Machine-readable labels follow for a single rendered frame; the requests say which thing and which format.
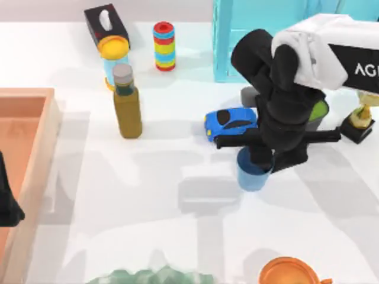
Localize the blue toy car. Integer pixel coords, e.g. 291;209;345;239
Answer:
204;107;259;143

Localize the light blue bottle yellow lid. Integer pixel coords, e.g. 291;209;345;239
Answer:
97;34;131;91

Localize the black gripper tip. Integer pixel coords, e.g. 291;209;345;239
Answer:
0;151;26;228

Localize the blue cup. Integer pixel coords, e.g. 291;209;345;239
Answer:
236;147;272;192

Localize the grey pot green inside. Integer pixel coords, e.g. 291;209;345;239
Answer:
240;86;330;131

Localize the pale green plant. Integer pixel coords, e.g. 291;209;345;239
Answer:
85;264;214;284

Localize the stack of coloured rings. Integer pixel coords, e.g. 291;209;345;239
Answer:
153;21;177;72

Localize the olive oil bottle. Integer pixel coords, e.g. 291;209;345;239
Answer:
112;63;143;140

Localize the black tissue box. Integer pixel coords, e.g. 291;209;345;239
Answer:
83;3;131;49

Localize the salmon-coloured shallow box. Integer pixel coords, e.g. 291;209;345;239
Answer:
0;87;63;269

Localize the orange cup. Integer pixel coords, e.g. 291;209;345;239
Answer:
258;256;333;284

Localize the gold trophy black base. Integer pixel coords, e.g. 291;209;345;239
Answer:
339;90;379;145

